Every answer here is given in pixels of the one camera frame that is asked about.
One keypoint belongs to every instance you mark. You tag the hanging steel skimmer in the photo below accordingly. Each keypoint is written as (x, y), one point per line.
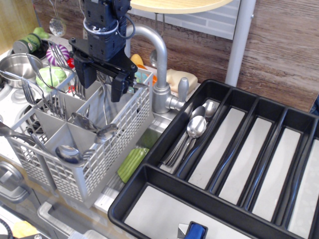
(57, 25)

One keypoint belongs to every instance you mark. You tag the steel spoon tray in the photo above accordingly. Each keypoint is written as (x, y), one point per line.
(197, 112)
(172, 158)
(210, 108)

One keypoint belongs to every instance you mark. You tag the steel spoon front tray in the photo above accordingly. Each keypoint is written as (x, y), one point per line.
(172, 158)

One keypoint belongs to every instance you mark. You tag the yellow toy fruit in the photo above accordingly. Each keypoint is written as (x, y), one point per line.
(137, 60)

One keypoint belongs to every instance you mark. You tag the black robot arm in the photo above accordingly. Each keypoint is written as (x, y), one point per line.
(104, 17)

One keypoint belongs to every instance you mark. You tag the steel pot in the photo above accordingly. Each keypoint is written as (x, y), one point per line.
(19, 65)

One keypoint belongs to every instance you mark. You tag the beige toy bread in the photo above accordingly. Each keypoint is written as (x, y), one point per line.
(173, 77)

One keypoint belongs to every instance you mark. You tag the black cutlery tray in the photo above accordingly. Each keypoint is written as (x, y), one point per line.
(253, 174)

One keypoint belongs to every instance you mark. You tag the steel spoon middle tray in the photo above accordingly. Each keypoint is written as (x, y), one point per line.
(197, 112)

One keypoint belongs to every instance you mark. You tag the blue object bottom edge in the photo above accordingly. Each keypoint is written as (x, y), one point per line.
(196, 231)

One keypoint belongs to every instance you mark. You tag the fork basket back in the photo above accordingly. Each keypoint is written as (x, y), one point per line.
(58, 56)

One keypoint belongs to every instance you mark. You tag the purple striped toy ball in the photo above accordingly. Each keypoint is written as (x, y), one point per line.
(50, 56)

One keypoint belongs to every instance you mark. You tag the steel spoon back tray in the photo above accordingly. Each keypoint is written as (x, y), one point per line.
(210, 108)

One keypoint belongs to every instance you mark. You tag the small steel spoon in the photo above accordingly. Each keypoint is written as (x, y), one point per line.
(104, 87)

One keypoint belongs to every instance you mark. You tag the spoon basket centre left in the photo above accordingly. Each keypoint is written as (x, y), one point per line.
(83, 122)

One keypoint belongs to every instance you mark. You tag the grey plastic cutlery basket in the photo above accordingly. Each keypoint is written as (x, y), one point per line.
(81, 185)

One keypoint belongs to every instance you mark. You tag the spoon basket centre right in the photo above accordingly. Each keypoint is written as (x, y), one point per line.
(106, 133)

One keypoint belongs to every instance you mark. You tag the grey metal post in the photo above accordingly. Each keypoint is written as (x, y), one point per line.
(244, 19)

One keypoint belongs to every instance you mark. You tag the spoon handle far left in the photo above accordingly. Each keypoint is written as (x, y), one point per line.
(6, 131)

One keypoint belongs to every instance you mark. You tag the large spoon basket front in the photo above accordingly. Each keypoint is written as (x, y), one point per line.
(72, 156)

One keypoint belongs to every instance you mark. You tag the green toy cabbage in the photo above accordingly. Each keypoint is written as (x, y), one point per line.
(52, 76)

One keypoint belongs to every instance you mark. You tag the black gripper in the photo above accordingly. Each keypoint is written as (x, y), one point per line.
(106, 54)

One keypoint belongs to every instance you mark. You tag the round wooden shelf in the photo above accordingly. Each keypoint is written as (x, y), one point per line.
(178, 6)

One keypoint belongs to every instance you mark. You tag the grey toy faucet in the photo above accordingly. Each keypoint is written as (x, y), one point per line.
(162, 100)

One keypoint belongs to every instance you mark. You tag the red toy pepper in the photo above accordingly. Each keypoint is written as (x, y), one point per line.
(70, 63)

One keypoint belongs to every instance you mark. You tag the green toy can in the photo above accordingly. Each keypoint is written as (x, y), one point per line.
(29, 44)

